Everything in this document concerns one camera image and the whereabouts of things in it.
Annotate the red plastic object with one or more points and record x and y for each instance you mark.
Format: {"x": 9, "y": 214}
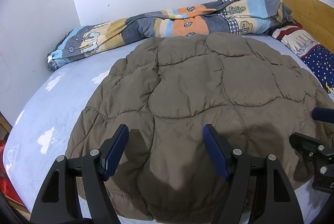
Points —
{"x": 9, "y": 182}

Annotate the light blue cloud bed sheet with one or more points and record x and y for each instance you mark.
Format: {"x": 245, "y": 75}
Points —
{"x": 52, "y": 98}

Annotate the navy starry pillow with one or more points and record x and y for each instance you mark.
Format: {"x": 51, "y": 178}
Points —
{"x": 318, "y": 59}

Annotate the brown quilted jacket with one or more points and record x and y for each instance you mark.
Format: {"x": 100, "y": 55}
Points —
{"x": 195, "y": 88}

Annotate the wooden furniture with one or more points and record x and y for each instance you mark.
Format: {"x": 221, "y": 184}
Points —
{"x": 4, "y": 123}

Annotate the wooden headboard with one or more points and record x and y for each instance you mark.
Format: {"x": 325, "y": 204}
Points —
{"x": 310, "y": 12}

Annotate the patchwork cartoon quilt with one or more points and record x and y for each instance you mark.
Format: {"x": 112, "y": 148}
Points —
{"x": 161, "y": 23}

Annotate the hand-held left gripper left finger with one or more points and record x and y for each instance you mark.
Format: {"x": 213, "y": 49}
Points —
{"x": 114, "y": 152}

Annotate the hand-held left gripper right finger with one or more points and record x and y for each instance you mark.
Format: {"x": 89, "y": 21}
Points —
{"x": 216, "y": 154}

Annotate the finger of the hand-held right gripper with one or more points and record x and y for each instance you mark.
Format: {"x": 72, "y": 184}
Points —
{"x": 306, "y": 143}
{"x": 323, "y": 114}

